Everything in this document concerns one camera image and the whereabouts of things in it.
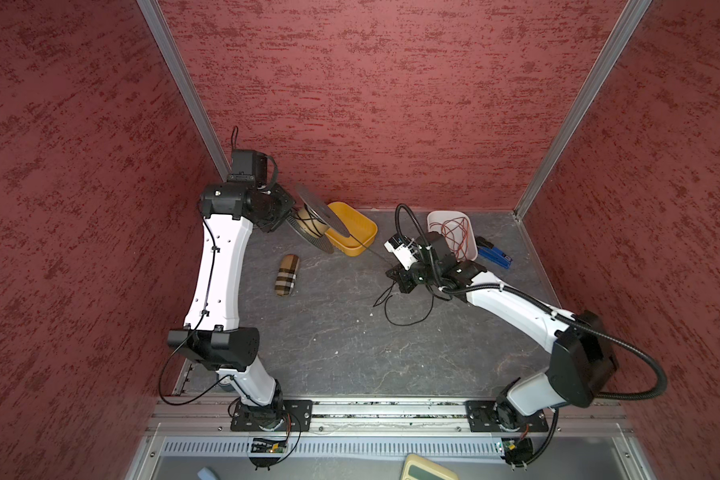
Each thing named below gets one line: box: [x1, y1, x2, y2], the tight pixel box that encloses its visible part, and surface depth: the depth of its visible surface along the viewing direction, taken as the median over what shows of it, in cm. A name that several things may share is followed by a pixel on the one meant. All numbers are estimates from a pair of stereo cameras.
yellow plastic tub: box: [325, 202, 378, 257], surface depth 115 cm
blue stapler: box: [475, 236, 513, 269], surface depth 106 cm
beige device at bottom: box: [400, 453, 459, 480], surface depth 67 cm
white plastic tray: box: [427, 210, 478, 262], surface depth 115 cm
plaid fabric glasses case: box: [275, 254, 300, 297], surface depth 99 cm
